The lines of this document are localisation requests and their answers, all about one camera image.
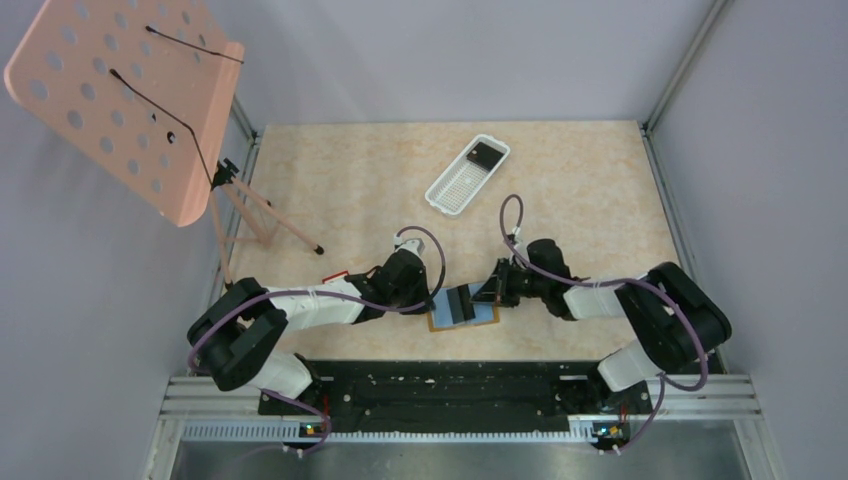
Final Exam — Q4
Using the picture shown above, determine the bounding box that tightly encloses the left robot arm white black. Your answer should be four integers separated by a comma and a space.
187, 246, 433, 398

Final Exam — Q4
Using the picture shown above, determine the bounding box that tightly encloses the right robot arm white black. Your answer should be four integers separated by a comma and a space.
470, 239, 732, 401

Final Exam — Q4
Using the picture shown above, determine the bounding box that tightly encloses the red white grid card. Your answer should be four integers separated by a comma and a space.
322, 270, 349, 284

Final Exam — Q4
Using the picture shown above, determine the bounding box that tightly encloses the black card stack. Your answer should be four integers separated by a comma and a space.
465, 142, 505, 172

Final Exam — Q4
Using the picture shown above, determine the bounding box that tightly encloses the white perforated plastic tray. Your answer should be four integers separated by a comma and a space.
424, 134, 511, 217

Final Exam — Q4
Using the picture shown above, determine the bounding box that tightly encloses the pink perforated music stand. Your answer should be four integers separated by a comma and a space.
3, 0, 326, 291

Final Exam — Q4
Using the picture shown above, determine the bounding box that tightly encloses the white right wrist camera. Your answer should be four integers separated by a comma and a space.
505, 226, 528, 259

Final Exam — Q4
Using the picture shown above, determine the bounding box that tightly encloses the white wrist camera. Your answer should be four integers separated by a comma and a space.
393, 235, 425, 257
505, 226, 528, 259

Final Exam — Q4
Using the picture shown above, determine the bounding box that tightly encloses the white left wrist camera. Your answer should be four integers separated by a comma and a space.
393, 235, 425, 257

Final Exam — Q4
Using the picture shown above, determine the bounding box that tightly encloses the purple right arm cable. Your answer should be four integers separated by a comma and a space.
499, 193, 710, 455

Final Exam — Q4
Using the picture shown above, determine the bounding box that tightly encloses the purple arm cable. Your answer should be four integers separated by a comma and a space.
499, 193, 710, 455
186, 225, 448, 458

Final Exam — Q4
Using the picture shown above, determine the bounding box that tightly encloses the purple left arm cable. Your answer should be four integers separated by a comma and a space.
186, 225, 448, 458

